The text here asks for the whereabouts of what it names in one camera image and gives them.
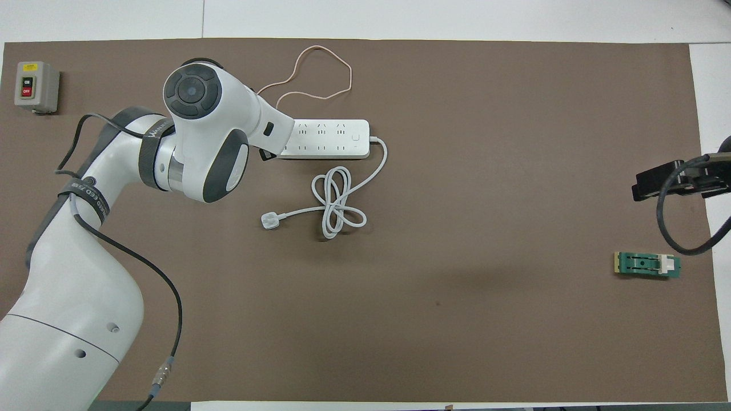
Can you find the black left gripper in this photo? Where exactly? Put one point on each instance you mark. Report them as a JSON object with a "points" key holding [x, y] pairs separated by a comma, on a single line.
{"points": [[266, 155]]}

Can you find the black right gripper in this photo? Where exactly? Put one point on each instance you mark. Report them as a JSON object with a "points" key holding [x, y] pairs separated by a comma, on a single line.
{"points": [[711, 174]]}

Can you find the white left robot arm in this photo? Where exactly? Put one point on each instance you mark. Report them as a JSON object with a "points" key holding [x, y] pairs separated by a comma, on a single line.
{"points": [[74, 285]]}

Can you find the white power strip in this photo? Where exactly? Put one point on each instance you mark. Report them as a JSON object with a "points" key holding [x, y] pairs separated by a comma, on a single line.
{"points": [[331, 138]]}

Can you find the brown table mat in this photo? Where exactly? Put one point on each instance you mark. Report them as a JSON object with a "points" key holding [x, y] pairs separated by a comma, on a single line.
{"points": [[400, 314]]}

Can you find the green knife switch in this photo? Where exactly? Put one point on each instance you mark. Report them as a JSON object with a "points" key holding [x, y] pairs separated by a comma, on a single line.
{"points": [[642, 264]]}

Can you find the grey on-off switch box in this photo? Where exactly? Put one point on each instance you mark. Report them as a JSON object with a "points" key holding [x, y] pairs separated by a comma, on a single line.
{"points": [[34, 85]]}

